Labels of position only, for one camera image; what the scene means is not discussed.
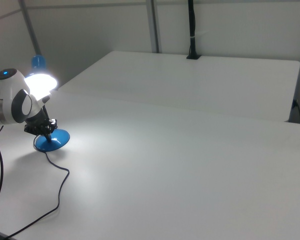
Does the blue gooseneck desk lamp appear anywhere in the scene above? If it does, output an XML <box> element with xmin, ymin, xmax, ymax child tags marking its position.
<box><xmin>23</xmin><ymin>55</ymin><xmax>71</xmax><ymax>153</ymax></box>

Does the thin grey metal frame post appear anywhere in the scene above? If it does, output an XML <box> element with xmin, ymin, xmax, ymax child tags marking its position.
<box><xmin>18</xmin><ymin>0</ymin><xmax>43</xmax><ymax>57</ymax></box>

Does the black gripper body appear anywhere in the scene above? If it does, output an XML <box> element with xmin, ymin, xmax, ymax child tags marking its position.
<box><xmin>23</xmin><ymin>109</ymin><xmax>51</xmax><ymax>133</ymax></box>

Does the wide grey metal frame post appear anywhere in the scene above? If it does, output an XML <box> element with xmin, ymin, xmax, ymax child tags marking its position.
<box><xmin>145</xmin><ymin>0</ymin><xmax>164</xmax><ymax>54</ymax></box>

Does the black clamped camera pole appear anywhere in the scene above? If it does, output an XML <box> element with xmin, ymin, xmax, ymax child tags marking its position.
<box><xmin>186</xmin><ymin>0</ymin><xmax>202</xmax><ymax>61</ymax></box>

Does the black lamp power cord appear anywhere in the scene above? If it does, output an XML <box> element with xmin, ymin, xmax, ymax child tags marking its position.
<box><xmin>4</xmin><ymin>134</ymin><xmax>71</xmax><ymax>240</ymax></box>

